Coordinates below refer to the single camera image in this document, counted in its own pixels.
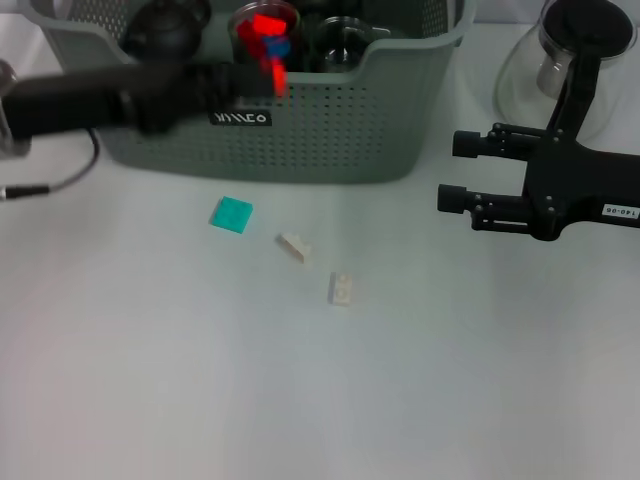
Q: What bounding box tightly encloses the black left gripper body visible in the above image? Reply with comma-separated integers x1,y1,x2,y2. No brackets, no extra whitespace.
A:
4,62,199,137

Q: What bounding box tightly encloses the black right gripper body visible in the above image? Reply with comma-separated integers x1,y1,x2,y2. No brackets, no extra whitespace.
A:
521,128,640,242

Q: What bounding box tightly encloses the glass jar with bricks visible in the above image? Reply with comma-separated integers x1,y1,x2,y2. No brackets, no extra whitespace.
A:
227,2,301,71

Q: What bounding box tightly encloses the dark red long brick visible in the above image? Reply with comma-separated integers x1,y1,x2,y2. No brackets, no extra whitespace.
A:
236,19,259,49

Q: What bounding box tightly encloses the small red building brick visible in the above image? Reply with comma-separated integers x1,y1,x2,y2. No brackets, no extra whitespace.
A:
271,60,289,99

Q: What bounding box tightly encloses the orange-red sloped brick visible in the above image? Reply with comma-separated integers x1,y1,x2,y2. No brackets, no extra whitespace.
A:
252,13,288,36

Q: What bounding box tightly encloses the cyan square building brick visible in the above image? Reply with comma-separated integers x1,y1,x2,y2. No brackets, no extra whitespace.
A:
207,195,255,235

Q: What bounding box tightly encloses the white building brick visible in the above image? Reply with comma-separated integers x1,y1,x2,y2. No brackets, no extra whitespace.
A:
275,232,315,266
327,272,354,306

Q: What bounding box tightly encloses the grey perforated storage bin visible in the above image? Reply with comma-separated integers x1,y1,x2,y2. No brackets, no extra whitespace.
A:
29,0,476,185

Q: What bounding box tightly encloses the dark clay teapot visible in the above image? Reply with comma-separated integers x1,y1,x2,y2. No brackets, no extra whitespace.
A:
122,0,211,64

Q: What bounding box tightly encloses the dark thin cable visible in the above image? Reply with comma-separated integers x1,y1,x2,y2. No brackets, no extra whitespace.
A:
47,128,102,194

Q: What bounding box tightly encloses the glass pitcher black handle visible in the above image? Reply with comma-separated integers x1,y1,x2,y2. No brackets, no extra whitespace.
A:
492,0,636,146

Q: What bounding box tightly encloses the left gripper metal cable plug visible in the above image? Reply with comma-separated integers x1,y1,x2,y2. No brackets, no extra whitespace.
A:
0,184,51,201

